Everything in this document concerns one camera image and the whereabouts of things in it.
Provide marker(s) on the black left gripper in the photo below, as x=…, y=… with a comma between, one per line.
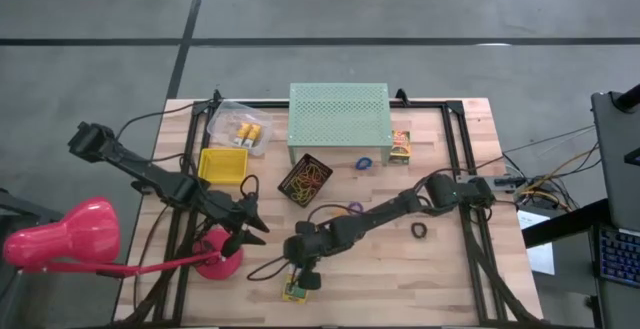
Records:
x=232, y=214

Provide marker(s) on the dark side desk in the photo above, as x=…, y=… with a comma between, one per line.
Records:
x=560, y=226

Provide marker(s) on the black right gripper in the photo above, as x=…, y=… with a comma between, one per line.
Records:
x=302, y=246

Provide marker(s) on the black slotted plastic basket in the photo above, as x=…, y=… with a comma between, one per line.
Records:
x=300, y=164

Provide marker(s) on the yellow rubber band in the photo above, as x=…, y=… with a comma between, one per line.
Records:
x=310, y=174
x=305, y=192
x=300, y=179
x=315, y=184

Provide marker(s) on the blue spiral coil wristband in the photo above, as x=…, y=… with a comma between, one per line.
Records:
x=364, y=163

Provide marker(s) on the red desk lamp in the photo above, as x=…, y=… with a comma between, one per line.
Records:
x=85, y=234

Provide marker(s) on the yellow card pack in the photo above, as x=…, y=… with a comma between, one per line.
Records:
x=294, y=295

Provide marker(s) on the black aluminium rig frame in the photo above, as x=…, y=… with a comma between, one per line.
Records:
x=425, y=104

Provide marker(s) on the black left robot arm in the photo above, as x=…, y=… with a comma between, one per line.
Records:
x=150, y=174

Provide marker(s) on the white paper sheet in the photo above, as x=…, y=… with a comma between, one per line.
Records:
x=537, y=249

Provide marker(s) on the green perforated metal shelf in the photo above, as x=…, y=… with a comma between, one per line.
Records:
x=340, y=114

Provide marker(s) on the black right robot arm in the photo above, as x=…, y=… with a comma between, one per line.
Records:
x=380, y=214

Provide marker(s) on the black spiral coil wristband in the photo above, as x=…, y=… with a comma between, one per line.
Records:
x=414, y=230

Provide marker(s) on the yellow green crayon box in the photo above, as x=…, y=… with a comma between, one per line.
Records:
x=400, y=146

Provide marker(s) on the red rubber band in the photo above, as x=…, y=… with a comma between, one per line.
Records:
x=298, y=189
x=309, y=183

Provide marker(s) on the yellow slotted plastic basket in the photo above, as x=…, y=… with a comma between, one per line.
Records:
x=222, y=166

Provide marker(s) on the blue backlit keyboard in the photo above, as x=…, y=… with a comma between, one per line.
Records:
x=620, y=256

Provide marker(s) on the clear plastic container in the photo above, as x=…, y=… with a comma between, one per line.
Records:
x=225, y=119

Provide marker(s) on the purple spiral coil wristband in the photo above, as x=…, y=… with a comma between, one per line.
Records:
x=356, y=205

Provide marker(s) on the grey mounting plate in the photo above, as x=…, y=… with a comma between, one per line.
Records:
x=500, y=181

